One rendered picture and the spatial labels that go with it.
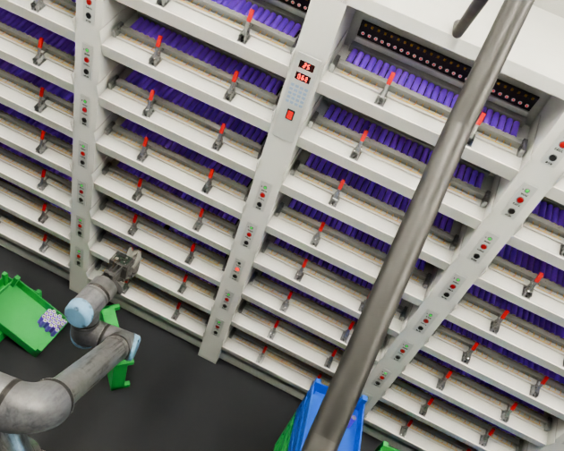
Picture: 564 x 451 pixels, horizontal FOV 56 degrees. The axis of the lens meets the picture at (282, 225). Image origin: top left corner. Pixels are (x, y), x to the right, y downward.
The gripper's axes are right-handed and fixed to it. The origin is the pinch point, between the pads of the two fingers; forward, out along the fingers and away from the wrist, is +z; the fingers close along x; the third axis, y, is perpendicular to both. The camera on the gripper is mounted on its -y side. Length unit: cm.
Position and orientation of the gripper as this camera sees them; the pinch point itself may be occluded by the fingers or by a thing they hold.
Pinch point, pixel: (137, 254)
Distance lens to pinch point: 204.6
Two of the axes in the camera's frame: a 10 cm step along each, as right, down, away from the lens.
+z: 3.3, -5.4, 7.7
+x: -9.0, -4.3, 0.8
